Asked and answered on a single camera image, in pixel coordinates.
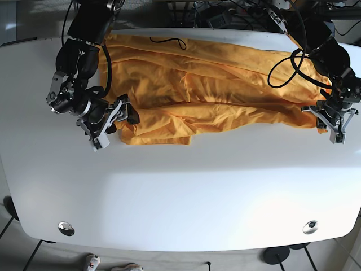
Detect right silver table grommet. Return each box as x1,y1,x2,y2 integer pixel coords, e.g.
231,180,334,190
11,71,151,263
302,220,319,235

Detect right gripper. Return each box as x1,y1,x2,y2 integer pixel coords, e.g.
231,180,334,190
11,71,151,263
76,94,140,140

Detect black round stand base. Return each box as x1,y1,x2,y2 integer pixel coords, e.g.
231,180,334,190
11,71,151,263
262,246,290,265

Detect tangled black cables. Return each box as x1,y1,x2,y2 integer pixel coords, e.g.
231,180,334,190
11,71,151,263
166,0,271,32

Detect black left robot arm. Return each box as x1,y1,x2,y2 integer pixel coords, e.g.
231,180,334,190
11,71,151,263
267,2,360,143

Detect silver table grommet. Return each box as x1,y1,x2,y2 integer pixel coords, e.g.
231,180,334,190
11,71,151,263
302,220,319,235
58,221,75,237

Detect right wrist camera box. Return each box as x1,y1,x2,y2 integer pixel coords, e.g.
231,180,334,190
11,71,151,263
89,134,110,152

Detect black power adapter box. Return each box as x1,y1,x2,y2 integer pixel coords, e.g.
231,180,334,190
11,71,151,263
199,6,232,29

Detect white orange sneaker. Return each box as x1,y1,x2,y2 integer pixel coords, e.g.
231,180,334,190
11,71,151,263
83,255,101,271

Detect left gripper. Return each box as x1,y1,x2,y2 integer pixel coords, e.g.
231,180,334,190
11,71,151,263
301,100,359,134

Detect left silver table grommet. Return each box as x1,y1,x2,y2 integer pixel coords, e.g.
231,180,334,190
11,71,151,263
58,221,75,237

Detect orange T-shirt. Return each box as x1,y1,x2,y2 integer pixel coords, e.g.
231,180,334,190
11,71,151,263
98,35,322,145

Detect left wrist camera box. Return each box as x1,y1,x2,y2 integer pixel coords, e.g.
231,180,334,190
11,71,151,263
329,130,346,144

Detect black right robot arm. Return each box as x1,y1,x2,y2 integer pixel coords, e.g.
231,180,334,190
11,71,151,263
46,1,140,150

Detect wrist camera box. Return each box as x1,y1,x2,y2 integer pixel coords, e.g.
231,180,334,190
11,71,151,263
89,134,110,152
329,130,346,144

